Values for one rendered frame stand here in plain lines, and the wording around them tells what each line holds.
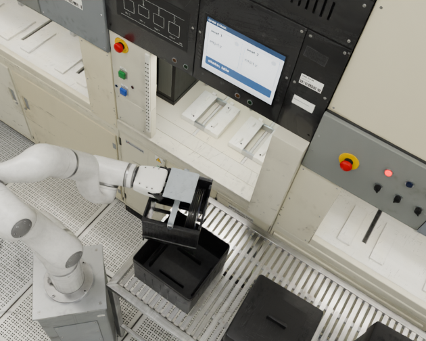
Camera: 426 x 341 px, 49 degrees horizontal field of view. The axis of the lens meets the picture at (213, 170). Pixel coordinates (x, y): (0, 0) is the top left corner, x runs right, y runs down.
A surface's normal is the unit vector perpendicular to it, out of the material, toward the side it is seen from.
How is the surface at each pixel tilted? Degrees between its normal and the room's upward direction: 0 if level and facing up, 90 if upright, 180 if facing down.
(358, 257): 0
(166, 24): 90
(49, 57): 0
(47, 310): 0
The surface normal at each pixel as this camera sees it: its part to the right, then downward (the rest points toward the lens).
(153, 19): -0.55, 0.66
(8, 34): 0.11, -0.56
